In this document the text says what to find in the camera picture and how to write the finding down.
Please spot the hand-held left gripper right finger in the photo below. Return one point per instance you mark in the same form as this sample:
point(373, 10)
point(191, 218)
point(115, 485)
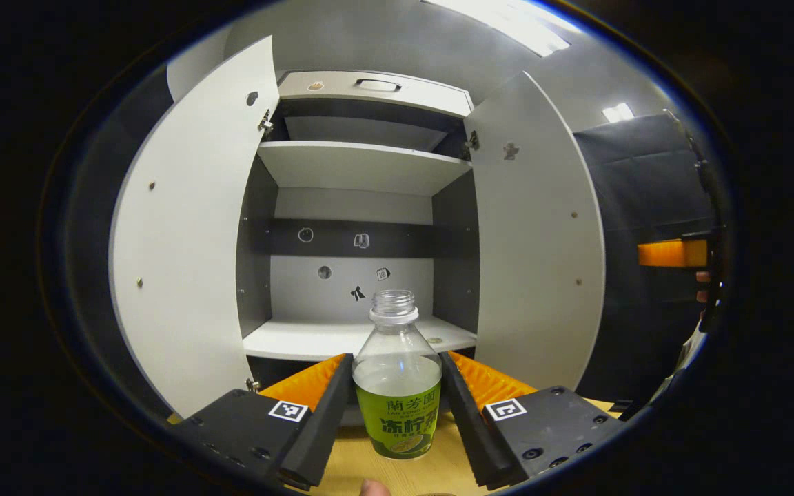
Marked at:
point(469, 427)

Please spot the small ceiling light panel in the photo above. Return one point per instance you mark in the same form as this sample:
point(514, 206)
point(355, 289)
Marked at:
point(617, 112)

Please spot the beige cabinet drawer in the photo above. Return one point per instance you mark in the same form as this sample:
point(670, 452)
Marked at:
point(438, 100)

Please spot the white cabinet shelf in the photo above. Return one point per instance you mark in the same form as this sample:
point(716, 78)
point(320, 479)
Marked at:
point(300, 339)
point(362, 169)

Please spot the long ceiling light panel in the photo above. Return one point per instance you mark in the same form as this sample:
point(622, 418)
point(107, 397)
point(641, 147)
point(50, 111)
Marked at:
point(514, 24)

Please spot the metal door hinge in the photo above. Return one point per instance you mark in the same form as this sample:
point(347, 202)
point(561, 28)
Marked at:
point(265, 124)
point(471, 142)

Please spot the green label drink bottle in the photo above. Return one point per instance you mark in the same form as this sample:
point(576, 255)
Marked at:
point(397, 413)

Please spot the white and grey cabinet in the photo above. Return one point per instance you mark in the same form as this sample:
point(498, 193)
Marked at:
point(256, 262)

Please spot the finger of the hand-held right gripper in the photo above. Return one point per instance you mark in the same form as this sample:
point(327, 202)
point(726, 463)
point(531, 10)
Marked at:
point(673, 253)

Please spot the person's light clothing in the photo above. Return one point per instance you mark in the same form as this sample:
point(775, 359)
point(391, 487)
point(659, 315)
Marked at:
point(688, 355)

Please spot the white cabinet door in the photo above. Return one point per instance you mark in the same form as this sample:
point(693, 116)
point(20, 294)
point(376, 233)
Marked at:
point(190, 241)
point(535, 262)

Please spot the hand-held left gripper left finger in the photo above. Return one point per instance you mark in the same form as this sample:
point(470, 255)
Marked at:
point(321, 434)

